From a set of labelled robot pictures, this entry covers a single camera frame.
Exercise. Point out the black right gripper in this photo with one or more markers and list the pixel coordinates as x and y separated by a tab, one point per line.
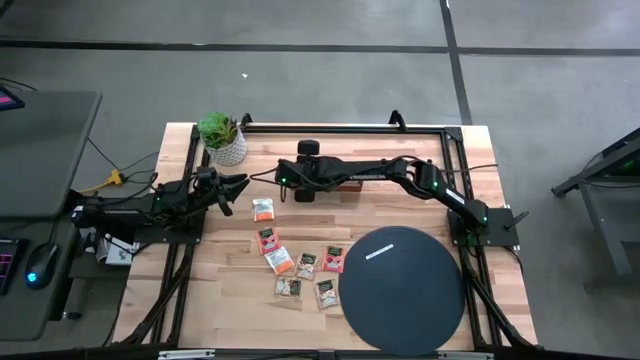
300	174

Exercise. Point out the dark metal side table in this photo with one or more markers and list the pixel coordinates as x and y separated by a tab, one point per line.
602	225

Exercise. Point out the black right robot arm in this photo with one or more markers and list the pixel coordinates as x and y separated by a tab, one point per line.
370	175

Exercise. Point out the red tea packet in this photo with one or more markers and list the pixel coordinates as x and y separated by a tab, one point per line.
333	259
268	241

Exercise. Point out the black computer mouse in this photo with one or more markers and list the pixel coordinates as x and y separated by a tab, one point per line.
42	265

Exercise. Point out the dark grey desk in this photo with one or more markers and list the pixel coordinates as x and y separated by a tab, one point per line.
45	150

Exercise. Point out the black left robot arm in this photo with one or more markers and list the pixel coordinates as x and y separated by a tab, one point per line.
125	212

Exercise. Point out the succulent in patterned white pot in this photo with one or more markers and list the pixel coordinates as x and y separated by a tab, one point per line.
230	150

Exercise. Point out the round dark blue placemat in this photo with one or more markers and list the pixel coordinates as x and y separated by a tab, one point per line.
400	300

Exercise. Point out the white printed box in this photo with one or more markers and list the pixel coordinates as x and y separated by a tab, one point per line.
120	254

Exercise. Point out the tan tea packet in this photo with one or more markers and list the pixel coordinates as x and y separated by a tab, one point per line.
306	266
287	288
327	294

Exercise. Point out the black aluminium table frame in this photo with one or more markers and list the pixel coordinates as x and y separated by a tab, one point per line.
350	129

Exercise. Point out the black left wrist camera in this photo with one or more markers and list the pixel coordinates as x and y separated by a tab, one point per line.
205	175

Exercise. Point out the wooden compartment tea box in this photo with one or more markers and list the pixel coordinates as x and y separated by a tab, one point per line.
351	187

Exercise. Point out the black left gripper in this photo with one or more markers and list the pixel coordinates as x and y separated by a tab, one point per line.
207	194

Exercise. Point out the white orange tea packet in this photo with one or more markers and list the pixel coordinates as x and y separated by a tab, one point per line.
263	210
280	260

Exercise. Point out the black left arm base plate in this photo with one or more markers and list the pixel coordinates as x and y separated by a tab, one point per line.
190	235

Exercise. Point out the monitor with pink screen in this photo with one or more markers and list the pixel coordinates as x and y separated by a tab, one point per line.
7	100

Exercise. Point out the silver bracket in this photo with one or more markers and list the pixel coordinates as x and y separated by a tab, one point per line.
185	354
465	356

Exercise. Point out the yellow power plug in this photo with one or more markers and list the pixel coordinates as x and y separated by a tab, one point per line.
116	177

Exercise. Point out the backlit black keyboard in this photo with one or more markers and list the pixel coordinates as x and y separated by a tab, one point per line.
9	265

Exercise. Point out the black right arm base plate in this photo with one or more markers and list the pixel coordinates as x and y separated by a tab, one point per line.
505	231

